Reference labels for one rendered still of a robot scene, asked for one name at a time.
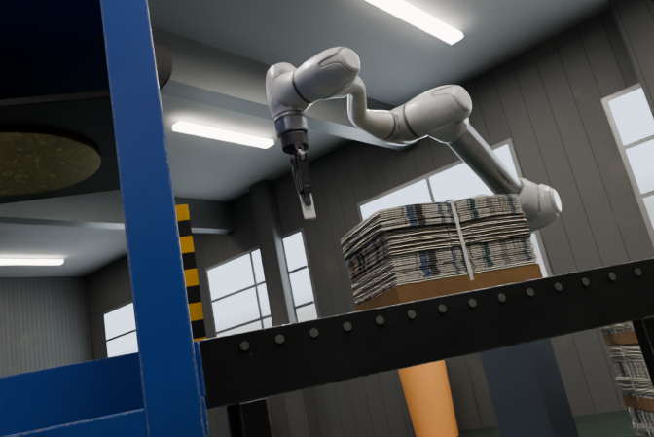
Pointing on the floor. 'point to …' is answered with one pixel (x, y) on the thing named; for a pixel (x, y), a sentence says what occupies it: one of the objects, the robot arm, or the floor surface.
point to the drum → (429, 400)
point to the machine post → (148, 200)
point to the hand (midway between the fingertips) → (308, 206)
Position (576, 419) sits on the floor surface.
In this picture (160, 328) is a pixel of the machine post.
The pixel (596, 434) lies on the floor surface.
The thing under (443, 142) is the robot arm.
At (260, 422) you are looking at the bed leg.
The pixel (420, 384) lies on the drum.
